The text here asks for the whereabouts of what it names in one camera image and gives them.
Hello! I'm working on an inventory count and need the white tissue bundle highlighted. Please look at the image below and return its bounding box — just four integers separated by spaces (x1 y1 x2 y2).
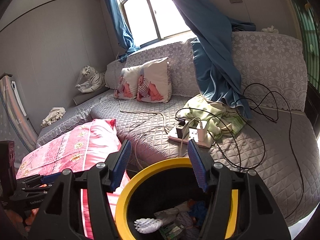
154 201 190 220

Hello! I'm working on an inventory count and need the yellow rim trash bin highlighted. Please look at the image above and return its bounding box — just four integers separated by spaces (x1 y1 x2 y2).
115 158 238 239

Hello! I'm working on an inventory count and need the white charger plug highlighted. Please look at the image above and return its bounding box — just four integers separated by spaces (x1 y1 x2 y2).
196 120 208 142

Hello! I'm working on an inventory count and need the white power strip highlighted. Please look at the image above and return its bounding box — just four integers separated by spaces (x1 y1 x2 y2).
168 128 213 148

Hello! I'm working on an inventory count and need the light green blanket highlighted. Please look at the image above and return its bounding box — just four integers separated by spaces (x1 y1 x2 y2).
177 94 246 139

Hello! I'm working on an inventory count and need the grey bolster cushion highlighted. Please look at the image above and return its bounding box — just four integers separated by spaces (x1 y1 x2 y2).
73 87 109 106

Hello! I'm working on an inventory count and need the leaning patterned mattress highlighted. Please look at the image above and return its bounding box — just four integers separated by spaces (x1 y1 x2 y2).
0 74 37 165

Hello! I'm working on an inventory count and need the left baby print pillow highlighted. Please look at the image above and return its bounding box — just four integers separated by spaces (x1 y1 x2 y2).
114 66 141 100

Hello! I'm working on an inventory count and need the baby print pillow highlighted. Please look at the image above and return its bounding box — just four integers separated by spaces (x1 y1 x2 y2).
137 57 172 103
114 66 141 100

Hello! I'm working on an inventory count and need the grey quilted sofa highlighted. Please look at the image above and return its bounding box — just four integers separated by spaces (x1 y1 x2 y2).
36 31 319 225

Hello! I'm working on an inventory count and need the beige crumpled cloth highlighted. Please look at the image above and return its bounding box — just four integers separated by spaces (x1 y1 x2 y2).
41 107 66 127

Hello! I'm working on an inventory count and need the white tiger plush toy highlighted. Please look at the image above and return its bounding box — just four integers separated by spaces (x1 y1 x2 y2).
75 66 105 93

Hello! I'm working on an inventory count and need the right baby print pillow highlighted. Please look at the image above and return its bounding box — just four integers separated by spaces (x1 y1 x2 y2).
137 57 172 103

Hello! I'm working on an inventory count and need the grey back cushion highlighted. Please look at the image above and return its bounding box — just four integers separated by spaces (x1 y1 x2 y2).
104 60 125 89

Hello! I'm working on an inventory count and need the right blue curtain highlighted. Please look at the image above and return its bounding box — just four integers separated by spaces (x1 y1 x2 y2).
172 0 256 119

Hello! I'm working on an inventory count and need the blue curtain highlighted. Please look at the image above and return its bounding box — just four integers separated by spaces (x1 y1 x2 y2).
172 0 256 119
105 0 140 63

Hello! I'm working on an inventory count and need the left blue curtain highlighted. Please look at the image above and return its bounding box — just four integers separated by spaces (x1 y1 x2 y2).
105 0 140 63

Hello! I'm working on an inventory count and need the black cable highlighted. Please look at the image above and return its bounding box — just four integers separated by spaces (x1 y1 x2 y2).
174 82 305 221

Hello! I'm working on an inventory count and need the window with frame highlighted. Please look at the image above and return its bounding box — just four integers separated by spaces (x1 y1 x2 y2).
117 0 190 48

